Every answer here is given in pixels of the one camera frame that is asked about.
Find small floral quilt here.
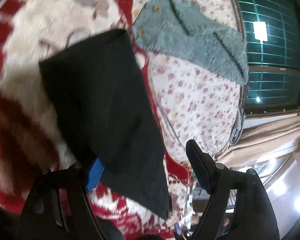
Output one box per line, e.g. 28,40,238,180
132,0,240,164

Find beige curtain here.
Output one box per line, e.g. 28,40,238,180
213,115,300,167

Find black pants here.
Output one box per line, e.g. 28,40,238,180
39,29,172,219

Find green barred window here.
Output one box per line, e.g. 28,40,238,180
237,0,300,115

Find grey-green fleece garment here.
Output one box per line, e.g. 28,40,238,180
132,0,249,86

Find red white floral blanket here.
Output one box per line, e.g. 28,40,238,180
0,0,193,239

